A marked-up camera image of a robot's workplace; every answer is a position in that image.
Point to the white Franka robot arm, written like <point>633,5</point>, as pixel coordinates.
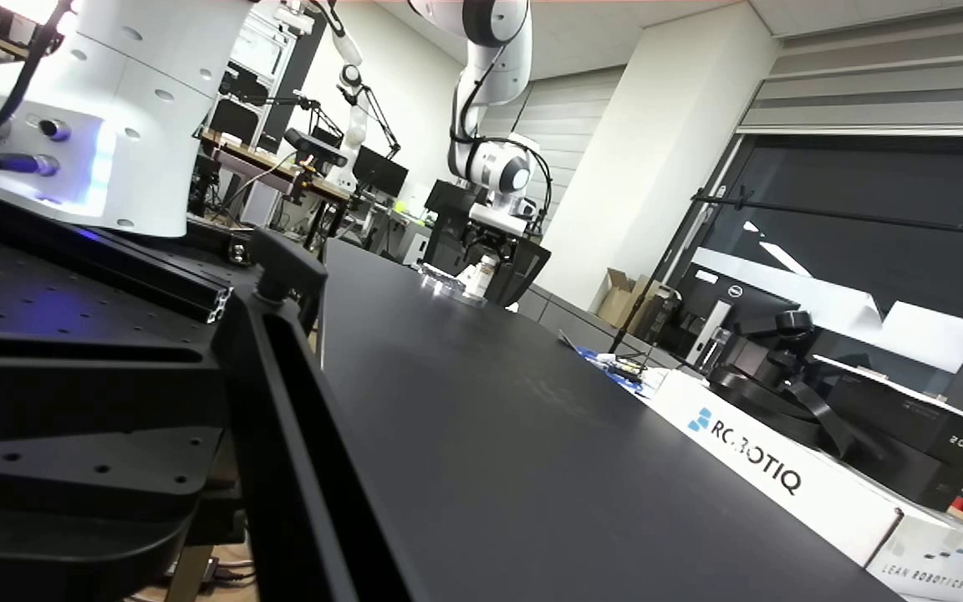
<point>126,113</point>

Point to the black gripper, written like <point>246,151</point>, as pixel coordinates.
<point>504,230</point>

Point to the white Robotiq cardboard box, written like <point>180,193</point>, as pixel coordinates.
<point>778,470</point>

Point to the brown cardboard box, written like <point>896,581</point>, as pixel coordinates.
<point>618,299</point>

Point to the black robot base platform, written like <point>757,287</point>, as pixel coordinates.
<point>114,403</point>

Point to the small white pill bottle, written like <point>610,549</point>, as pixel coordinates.
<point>478,277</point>

